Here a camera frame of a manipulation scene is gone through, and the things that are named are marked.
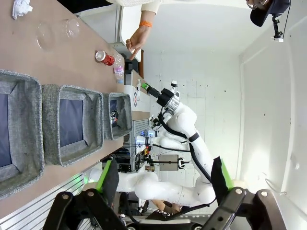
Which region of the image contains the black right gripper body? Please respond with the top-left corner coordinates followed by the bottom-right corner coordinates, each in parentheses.
top-left (146, 85), bottom-right (174, 108)

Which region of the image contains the black overhead camera stand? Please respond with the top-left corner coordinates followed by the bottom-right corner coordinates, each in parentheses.
top-left (271, 12), bottom-right (285, 44)

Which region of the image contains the person in dark cap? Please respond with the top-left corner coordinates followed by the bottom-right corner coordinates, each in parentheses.
top-left (245, 0), bottom-right (291, 28)

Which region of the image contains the person's left forearm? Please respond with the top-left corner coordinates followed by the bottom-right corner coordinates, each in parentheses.
top-left (140, 0), bottom-right (162, 23)

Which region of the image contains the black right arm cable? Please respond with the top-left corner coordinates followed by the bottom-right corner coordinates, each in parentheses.
top-left (157, 111), bottom-right (213, 183)

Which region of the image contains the clear bottle pink label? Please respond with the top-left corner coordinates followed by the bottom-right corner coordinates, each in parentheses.
top-left (113, 53), bottom-right (126, 85)

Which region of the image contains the crumpled white paper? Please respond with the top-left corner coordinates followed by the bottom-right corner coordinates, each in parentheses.
top-left (12, 0), bottom-right (34, 21)

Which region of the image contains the clear plastic cup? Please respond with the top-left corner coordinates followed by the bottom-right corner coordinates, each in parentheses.
top-left (35, 18), bottom-right (81, 51)

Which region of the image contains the red soda can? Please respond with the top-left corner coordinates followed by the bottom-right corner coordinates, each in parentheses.
top-left (94, 50), bottom-right (116, 67)

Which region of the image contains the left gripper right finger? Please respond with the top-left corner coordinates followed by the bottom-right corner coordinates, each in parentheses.
top-left (201, 156), bottom-right (288, 230)

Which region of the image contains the aluminium slotted base plate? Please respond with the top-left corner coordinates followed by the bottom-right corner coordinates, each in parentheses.
top-left (0, 167), bottom-right (106, 230)

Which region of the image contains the crushed silver printed can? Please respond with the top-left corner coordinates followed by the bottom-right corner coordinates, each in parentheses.
top-left (109, 108), bottom-right (121, 126)

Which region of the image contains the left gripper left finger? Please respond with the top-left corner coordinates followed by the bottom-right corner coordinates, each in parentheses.
top-left (49, 159), bottom-right (135, 230)

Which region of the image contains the grey fabric basket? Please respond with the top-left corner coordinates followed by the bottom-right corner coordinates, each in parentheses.
top-left (0, 69), bottom-right (46, 200)
top-left (103, 92), bottom-right (133, 141)
top-left (41, 83), bottom-right (105, 167)

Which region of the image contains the person's left hand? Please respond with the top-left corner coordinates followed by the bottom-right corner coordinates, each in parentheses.
top-left (125, 25), bottom-right (151, 61)

